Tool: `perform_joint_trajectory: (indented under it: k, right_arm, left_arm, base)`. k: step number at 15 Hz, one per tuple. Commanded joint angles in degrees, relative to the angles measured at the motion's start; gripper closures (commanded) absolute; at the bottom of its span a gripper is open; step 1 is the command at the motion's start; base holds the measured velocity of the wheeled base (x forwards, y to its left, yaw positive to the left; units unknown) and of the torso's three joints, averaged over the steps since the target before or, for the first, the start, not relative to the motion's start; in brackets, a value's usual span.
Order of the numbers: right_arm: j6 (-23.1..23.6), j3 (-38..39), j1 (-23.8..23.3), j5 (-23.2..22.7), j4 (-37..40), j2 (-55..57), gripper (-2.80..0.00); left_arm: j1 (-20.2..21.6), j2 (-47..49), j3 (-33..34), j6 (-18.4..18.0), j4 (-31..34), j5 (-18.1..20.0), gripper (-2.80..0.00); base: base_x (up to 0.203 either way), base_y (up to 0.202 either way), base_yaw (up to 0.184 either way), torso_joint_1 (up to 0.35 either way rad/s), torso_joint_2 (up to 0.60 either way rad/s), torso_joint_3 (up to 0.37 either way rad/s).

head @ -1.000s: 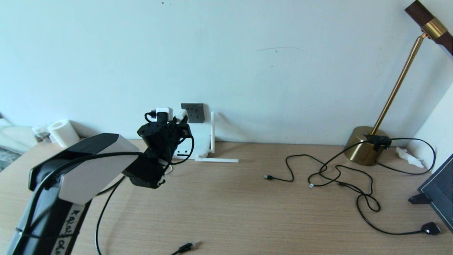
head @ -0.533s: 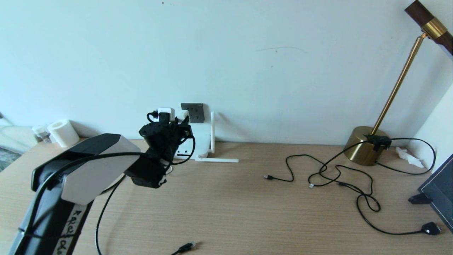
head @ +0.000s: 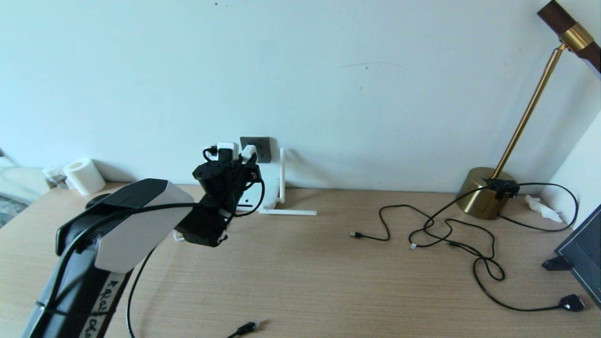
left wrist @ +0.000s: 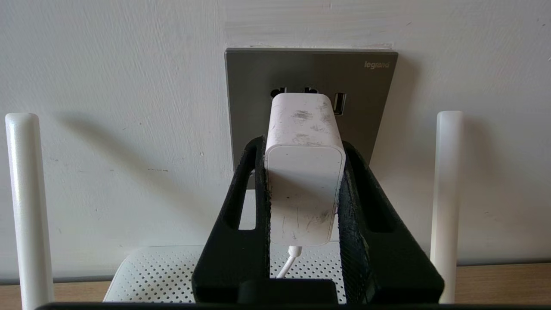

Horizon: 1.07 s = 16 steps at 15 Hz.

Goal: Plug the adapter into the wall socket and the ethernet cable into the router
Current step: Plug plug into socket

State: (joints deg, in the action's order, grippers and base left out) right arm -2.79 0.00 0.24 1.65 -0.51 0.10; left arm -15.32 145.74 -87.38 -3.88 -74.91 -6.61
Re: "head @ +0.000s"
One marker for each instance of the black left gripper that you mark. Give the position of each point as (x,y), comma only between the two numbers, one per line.
(242,174)

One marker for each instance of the white wifi router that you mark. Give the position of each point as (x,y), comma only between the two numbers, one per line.
(270,197)

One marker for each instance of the black round desk grommet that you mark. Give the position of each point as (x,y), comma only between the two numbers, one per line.
(94,203)

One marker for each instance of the white toilet paper roll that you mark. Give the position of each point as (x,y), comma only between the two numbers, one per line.
(83,177)

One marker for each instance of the small clear plastic container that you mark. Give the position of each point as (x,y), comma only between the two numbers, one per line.
(55,176)

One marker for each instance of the white bedding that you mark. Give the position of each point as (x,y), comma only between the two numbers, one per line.
(21,183)

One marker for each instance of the brass desk lamp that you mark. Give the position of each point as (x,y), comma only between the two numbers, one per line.
(483,197)

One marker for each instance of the crumpled white tissue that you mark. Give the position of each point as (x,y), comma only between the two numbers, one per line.
(541,209)

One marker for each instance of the dark framed panel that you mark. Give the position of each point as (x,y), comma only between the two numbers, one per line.
(586,249)

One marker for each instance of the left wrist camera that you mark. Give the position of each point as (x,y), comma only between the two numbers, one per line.
(220,150)

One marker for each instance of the grey wall socket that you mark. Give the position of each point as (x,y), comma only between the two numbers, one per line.
(264,150)

